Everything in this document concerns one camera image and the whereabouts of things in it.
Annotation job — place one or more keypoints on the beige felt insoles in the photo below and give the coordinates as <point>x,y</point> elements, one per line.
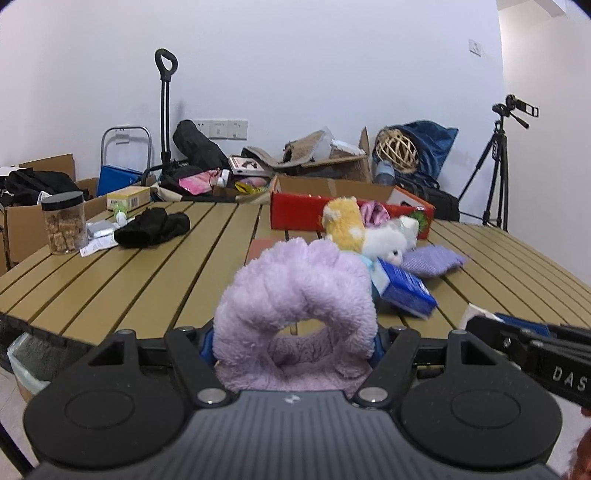
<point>300,147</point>

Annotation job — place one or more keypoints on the blue velvet bag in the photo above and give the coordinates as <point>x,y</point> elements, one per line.
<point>431,143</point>

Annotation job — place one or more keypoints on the black cloth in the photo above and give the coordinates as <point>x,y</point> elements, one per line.
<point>150,226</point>

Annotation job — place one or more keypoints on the black backpack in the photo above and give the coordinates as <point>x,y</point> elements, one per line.
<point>39,184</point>

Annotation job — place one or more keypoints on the red cardboard box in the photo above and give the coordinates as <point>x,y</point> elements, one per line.
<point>295,212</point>

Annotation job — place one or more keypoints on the white wall socket plate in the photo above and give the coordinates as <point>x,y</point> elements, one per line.
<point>226,129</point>

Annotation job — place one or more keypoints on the clear jar with black lid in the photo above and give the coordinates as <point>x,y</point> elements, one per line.
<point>64,226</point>

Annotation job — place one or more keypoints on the black suitcase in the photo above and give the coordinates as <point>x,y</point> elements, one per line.
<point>438,203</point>

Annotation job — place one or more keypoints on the black tripod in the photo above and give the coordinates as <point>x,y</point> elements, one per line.
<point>496,161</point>

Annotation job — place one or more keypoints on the beige cloth bag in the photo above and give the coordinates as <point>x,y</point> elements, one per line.
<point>168,194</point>

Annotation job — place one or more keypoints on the pink satin cloth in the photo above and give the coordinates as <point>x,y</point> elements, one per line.
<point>375,213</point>

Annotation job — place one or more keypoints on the blue and white carton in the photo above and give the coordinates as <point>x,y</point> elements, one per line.
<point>406,288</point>

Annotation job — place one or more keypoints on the blue box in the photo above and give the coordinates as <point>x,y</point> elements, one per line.
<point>117,177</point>

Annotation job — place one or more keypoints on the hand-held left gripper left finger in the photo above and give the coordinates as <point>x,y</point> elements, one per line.
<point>206,345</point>

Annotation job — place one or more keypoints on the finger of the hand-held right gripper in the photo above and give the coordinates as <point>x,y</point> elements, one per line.
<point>531,328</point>
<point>508,341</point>

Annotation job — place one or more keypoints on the white bottle with red cap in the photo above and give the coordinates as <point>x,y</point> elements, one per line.
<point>222,177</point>

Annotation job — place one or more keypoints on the yellow-green small box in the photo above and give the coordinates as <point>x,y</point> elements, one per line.
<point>129,197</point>

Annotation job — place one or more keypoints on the black hand cart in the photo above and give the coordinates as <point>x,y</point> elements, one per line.
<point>164,106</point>

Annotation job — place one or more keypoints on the white paper slip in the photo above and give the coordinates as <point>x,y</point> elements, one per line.
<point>94,248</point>

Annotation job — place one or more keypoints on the bin with plastic liner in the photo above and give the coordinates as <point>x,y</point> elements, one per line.
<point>32,364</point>

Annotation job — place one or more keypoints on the yellow snack packet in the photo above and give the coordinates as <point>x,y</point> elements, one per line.
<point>251,187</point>

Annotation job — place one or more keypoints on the white plush toy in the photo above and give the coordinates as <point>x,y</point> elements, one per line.
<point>385,237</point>

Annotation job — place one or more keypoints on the silver foil packet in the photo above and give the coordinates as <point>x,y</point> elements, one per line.
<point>101,228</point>

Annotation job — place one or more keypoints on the clear plastic box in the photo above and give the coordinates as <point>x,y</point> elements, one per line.
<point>344,145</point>

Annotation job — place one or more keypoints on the open brown cardboard box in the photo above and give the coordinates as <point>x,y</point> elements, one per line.
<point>27,221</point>

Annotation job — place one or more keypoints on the green and white small bottle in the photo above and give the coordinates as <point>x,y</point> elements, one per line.
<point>121,217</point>

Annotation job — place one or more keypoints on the purple knitted pouch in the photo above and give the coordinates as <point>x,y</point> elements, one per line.
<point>431,261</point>

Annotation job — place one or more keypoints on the rattan ball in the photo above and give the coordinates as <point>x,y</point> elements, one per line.
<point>397,152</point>

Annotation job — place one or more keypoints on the pink bag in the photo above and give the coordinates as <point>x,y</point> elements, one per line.
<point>198,182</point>

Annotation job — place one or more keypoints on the white box with black picture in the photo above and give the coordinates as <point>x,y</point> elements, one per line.
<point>249,165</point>

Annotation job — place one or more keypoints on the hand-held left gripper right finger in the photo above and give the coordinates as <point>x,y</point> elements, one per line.
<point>378,350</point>

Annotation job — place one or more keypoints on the blue water bottle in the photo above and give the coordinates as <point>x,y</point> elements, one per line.
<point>384,173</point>

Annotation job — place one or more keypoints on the yellow plush toy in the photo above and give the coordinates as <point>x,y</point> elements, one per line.
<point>344,221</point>

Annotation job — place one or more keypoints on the black rolled bag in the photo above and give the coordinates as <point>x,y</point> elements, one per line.
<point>198,145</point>

